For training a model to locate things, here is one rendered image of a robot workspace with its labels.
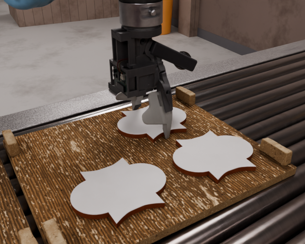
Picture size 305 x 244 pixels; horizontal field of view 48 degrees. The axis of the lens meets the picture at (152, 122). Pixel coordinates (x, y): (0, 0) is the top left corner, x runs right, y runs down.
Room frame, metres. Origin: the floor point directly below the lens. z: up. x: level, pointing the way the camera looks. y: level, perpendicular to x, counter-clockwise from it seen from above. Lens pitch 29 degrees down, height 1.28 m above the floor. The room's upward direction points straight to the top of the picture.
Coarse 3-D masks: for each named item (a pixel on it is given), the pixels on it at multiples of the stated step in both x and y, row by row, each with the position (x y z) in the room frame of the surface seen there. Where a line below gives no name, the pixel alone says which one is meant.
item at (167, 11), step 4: (164, 0) 4.79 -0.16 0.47; (168, 0) 4.83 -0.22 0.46; (172, 0) 4.91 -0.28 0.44; (164, 4) 4.79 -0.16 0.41; (168, 4) 4.83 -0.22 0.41; (172, 4) 4.93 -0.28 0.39; (164, 8) 4.80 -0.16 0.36; (168, 8) 4.83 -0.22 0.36; (164, 12) 4.80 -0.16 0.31; (168, 12) 4.84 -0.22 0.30; (164, 16) 4.80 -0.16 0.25; (168, 16) 4.84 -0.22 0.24; (164, 20) 4.81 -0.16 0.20; (168, 20) 4.85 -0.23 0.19; (164, 24) 4.81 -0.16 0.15; (168, 24) 4.86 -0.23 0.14; (164, 28) 4.81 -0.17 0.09; (168, 28) 4.86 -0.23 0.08; (164, 32) 4.82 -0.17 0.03; (168, 32) 4.87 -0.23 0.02
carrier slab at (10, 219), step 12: (0, 168) 0.46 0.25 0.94; (0, 180) 0.43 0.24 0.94; (0, 192) 0.40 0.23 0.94; (12, 192) 0.40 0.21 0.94; (0, 204) 0.38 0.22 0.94; (12, 204) 0.38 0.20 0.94; (0, 216) 0.35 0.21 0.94; (12, 216) 0.35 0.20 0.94; (24, 216) 0.35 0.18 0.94; (0, 228) 0.33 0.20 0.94; (12, 228) 0.33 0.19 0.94; (24, 228) 0.33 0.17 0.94; (0, 240) 0.31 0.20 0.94; (12, 240) 0.31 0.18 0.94
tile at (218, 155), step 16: (176, 144) 0.54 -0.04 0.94; (192, 144) 0.52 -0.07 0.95; (208, 144) 0.52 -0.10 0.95; (224, 144) 0.52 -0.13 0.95; (240, 144) 0.52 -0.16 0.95; (176, 160) 0.47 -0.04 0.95; (192, 160) 0.47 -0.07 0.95; (208, 160) 0.47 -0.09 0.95; (224, 160) 0.47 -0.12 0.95; (240, 160) 0.47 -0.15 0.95; (224, 176) 0.44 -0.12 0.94
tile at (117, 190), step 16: (96, 176) 0.43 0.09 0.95; (112, 176) 0.43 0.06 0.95; (128, 176) 0.43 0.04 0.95; (144, 176) 0.43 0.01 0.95; (160, 176) 0.43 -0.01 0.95; (80, 192) 0.39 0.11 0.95; (96, 192) 0.39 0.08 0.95; (112, 192) 0.39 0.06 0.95; (128, 192) 0.39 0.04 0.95; (144, 192) 0.39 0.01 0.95; (160, 192) 0.40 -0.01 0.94; (80, 208) 0.36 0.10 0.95; (96, 208) 0.36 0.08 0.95; (112, 208) 0.36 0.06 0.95; (128, 208) 0.36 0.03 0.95; (144, 208) 0.37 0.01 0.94
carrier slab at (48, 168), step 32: (64, 128) 0.60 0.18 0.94; (96, 128) 0.60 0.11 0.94; (192, 128) 0.60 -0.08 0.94; (224, 128) 0.60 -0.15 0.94; (32, 160) 0.49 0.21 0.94; (64, 160) 0.49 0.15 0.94; (96, 160) 0.49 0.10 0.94; (128, 160) 0.49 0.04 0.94; (160, 160) 0.49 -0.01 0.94; (256, 160) 0.49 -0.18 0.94; (32, 192) 0.40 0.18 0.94; (64, 192) 0.40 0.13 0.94; (192, 192) 0.40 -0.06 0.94; (224, 192) 0.40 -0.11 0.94; (256, 192) 0.42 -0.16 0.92; (64, 224) 0.34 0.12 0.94; (96, 224) 0.34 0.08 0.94; (128, 224) 0.34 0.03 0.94; (160, 224) 0.34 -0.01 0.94
